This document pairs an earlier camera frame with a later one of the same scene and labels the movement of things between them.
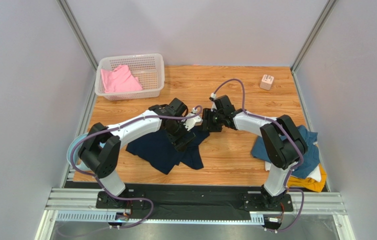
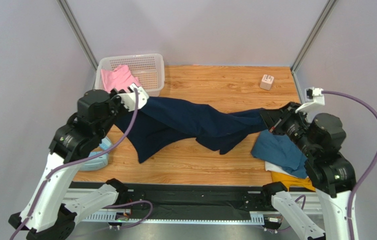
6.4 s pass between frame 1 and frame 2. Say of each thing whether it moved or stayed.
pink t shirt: stayed
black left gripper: moved
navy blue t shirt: moved
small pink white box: stayed
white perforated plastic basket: stayed
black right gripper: moved
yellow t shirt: stayed
